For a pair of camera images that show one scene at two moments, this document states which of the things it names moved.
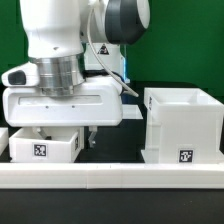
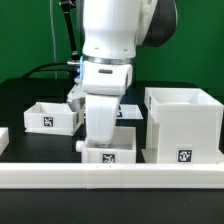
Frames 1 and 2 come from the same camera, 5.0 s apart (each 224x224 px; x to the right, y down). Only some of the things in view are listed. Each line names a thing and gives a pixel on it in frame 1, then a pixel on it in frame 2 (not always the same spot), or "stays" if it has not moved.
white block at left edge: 4,138 stays
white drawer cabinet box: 183,126 stays
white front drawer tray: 26,146 → 121,149
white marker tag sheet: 131,112 stays
